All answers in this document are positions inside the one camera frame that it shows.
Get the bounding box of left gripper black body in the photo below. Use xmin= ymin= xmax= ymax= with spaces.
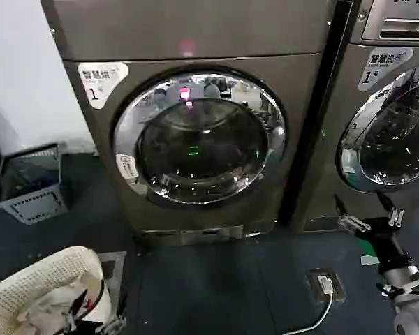
xmin=73 ymin=320 xmax=110 ymax=335

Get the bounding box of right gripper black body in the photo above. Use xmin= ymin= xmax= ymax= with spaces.
xmin=362 ymin=216 xmax=416 ymax=272

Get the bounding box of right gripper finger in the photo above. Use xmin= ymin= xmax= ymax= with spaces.
xmin=334 ymin=193 xmax=372 ymax=232
xmin=377 ymin=192 xmax=405 ymax=229

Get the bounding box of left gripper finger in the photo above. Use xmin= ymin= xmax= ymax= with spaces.
xmin=61 ymin=289 xmax=89 ymax=334
xmin=105 ymin=290 xmax=128 ymax=335

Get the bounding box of white cloth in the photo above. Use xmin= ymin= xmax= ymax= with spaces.
xmin=17 ymin=288 xmax=91 ymax=335

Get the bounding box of white perforated laundry basket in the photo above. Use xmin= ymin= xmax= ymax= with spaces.
xmin=0 ymin=245 xmax=113 ymax=335

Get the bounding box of metal floor socket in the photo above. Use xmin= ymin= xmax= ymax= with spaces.
xmin=306 ymin=268 xmax=347 ymax=304

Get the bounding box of round chrome-rimmed glass door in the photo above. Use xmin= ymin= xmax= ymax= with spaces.
xmin=335 ymin=57 xmax=419 ymax=195

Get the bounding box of grey dryer with drawer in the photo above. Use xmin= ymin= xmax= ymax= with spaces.
xmin=302 ymin=0 xmax=419 ymax=239

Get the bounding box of grey plastic laundry basket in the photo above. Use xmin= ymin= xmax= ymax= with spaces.
xmin=0 ymin=142 xmax=70 ymax=225

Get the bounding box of white number sticker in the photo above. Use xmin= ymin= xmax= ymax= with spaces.
xmin=358 ymin=46 xmax=415 ymax=93
xmin=77 ymin=61 xmax=130 ymax=110

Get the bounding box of small white door sticker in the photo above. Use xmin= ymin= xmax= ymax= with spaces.
xmin=115 ymin=153 xmax=139 ymax=183

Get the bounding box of round glass dryer door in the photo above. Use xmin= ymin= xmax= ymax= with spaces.
xmin=112 ymin=64 xmax=289 ymax=212

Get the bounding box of grey dryer drawer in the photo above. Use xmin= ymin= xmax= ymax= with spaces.
xmin=360 ymin=0 xmax=419 ymax=43

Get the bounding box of grey dryer with sticker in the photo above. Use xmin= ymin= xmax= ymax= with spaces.
xmin=41 ymin=0 xmax=336 ymax=247

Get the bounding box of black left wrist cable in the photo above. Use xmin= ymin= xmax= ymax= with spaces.
xmin=89 ymin=267 xmax=108 ymax=317

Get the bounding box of metal floor hatch frame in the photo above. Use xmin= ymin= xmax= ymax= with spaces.
xmin=96 ymin=251 xmax=128 ymax=292

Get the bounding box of white plug with cable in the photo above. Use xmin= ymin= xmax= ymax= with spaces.
xmin=291 ymin=274 xmax=336 ymax=335

